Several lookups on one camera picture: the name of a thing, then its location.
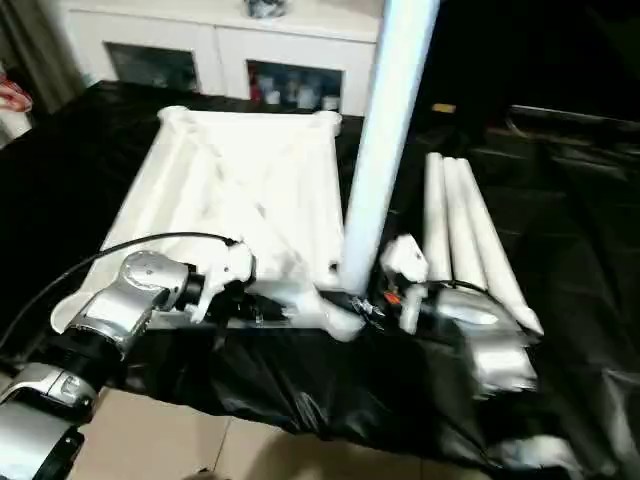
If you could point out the red bottle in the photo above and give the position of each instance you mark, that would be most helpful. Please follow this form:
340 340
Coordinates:
254 92

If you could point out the white glass-door cabinet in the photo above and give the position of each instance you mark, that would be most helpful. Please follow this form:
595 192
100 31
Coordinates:
200 40

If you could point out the grey curtain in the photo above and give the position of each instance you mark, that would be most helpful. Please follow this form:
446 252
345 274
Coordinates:
35 40

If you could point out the small tan box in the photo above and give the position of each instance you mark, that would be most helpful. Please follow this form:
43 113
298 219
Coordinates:
443 108

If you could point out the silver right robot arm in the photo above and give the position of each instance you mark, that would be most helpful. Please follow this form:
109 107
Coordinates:
485 340

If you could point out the black plastic mat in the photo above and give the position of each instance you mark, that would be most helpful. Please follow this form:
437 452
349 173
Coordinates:
580 260

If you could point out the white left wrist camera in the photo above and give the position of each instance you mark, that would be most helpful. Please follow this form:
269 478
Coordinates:
225 268

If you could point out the white plastic table leg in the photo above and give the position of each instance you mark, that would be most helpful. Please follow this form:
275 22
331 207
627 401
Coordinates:
385 130
467 220
436 210
495 250

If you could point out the black flat screen television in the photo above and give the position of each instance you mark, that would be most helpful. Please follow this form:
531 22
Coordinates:
560 50

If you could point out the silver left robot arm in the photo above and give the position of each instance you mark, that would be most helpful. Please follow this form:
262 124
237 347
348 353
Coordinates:
100 330

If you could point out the white plastic table top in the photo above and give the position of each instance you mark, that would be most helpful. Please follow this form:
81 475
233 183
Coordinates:
250 180

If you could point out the small grey cabinet ornament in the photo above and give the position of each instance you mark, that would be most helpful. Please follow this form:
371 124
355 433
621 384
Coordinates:
267 7

